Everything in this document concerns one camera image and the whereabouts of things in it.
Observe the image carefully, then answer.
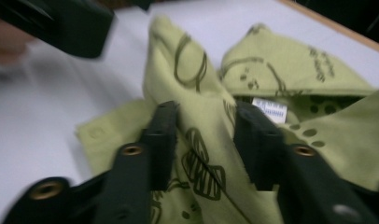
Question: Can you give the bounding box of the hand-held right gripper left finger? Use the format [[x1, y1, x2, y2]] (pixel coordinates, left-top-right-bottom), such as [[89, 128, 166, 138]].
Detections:
[[93, 100, 179, 224]]

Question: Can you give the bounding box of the green printed baby romper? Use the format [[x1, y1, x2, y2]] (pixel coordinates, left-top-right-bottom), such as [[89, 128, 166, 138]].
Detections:
[[75, 15, 379, 224]]

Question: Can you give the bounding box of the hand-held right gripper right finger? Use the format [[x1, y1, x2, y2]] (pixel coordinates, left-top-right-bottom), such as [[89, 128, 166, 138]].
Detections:
[[233, 101, 379, 224]]

